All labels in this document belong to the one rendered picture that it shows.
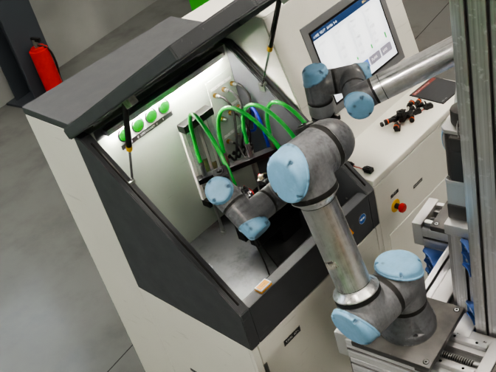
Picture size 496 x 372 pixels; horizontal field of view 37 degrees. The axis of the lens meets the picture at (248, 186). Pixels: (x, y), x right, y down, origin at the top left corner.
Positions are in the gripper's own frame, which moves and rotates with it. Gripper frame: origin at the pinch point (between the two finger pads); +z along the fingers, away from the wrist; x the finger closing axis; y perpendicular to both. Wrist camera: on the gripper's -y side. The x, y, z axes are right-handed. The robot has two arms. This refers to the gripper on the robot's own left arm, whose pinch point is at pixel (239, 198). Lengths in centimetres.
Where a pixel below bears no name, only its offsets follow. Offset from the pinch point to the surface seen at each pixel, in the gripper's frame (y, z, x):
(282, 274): 26.0, 10.6, 0.2
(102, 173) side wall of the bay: -27.0, -4.9, -34.7
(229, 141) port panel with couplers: -30, 42, 1
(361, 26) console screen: -46, 48, 65
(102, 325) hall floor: -4, 140, -108
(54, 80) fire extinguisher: -216, 309, -124
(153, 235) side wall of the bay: -2.9, 1.1, -29.8
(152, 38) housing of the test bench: -73, 25, -5
